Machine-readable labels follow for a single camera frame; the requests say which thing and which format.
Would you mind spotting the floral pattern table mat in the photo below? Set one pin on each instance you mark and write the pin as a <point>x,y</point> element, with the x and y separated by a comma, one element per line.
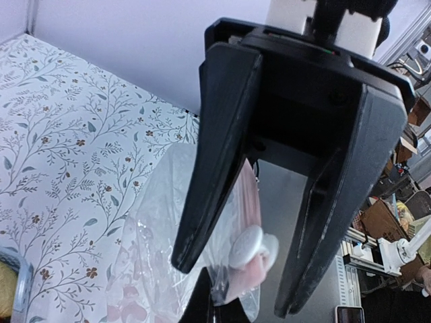
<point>77,146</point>

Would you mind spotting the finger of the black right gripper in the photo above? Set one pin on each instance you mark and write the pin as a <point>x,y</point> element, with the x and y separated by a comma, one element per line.
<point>353,144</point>

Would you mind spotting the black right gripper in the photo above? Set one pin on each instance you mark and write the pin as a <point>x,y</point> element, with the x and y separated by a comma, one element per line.
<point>262,89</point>

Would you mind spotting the clear zip top bag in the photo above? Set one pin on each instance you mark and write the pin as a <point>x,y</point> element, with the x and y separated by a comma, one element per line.
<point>188,252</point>

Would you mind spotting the pale yellow round toy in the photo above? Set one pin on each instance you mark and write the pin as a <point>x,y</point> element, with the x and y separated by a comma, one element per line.
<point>8,281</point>

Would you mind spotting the blue plastic basket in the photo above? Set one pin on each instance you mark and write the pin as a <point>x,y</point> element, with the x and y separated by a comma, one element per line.
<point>24,270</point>

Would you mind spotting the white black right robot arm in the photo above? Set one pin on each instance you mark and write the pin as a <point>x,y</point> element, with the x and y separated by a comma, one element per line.
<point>323,21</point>

